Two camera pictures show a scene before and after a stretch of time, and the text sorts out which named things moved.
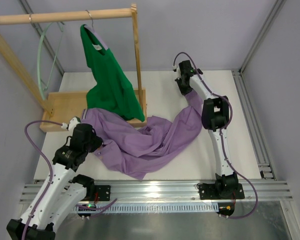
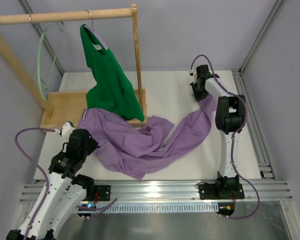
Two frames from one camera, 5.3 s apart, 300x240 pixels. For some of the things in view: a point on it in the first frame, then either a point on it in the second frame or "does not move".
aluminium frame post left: x=51 y=55 does not move
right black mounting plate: x=221 y=191 does not move
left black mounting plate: x=104 y=192 does not move
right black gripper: x=183 y=86 → x=196 y=90
